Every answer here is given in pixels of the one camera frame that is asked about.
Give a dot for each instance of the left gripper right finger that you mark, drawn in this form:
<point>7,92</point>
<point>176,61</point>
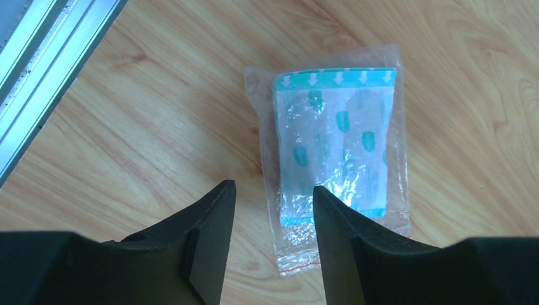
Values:
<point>363,262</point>

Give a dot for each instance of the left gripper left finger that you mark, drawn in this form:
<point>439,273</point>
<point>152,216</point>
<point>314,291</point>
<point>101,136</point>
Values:
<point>179,260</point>

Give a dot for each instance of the small clear bag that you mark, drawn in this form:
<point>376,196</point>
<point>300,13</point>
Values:
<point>338,122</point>

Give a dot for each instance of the aluminium frame rail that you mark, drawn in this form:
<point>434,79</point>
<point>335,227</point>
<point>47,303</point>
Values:
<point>44,46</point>

